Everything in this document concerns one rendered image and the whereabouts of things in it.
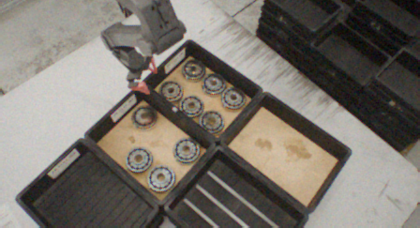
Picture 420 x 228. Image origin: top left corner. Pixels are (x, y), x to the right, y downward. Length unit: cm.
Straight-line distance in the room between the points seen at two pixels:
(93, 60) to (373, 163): 138
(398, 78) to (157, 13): 168
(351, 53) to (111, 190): 167
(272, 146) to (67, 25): 207
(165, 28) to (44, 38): 219
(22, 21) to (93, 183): 202
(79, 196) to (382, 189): 121
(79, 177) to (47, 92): 53
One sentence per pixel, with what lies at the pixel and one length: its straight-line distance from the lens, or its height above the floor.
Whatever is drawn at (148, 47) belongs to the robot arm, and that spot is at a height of 145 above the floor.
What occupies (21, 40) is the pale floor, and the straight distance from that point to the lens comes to 300.
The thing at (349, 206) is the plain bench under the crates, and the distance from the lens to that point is 154.
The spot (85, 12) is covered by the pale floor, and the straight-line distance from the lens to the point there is 301.
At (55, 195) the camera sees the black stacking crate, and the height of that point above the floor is 83.
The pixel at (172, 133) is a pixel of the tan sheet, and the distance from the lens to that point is 137.
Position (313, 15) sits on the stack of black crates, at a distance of 231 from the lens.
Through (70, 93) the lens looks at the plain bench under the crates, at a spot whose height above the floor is 70.
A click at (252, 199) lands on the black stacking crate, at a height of 83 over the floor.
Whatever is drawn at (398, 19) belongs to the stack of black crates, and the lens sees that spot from 252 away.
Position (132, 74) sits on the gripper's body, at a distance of 125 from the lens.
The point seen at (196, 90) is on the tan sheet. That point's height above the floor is 83.
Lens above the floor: 208
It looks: 62 degrees down
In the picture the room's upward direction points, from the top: 3 degrees clockwise
